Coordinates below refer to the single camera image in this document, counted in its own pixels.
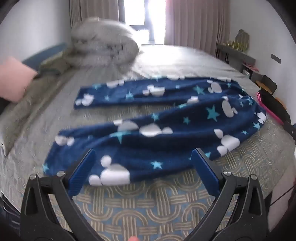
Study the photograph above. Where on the dark wall shelf desk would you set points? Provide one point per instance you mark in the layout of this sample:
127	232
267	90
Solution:
238	56

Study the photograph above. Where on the pink pillow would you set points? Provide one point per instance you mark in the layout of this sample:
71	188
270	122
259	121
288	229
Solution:
13	78

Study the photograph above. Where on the rolled grey patterned duvet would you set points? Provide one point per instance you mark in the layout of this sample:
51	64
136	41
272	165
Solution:
104	41

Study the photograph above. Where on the pink plastic item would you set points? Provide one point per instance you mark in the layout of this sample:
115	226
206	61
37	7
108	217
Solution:
269	109

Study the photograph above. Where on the bright window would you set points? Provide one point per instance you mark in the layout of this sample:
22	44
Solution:
145	14

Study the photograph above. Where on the black chair with wooden seat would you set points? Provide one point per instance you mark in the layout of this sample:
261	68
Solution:
268	84

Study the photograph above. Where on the blue star print pants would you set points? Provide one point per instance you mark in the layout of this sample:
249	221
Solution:
175	115

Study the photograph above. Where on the blue headboard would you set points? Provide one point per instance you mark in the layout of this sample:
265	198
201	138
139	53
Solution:
39	54

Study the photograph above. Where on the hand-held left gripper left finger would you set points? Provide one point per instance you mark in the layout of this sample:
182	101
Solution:
82	172

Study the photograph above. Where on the olive green blanket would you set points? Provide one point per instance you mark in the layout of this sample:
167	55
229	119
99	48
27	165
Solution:
50	66

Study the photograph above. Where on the yellow green shelf decor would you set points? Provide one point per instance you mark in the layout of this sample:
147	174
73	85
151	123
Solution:
240	41

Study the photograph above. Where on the dark wall switch plate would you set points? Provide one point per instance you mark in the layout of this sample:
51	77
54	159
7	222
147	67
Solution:
275	58

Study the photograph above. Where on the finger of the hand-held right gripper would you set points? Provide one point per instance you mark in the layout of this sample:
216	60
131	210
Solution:
290	129

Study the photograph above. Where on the beige curtain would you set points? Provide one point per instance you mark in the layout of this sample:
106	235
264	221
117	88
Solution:
99	10
196	23

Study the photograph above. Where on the bed with patterned bedspread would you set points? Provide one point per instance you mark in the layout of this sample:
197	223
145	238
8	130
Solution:
148	208

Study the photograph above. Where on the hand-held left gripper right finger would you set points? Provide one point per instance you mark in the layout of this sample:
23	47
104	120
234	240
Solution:
205	172

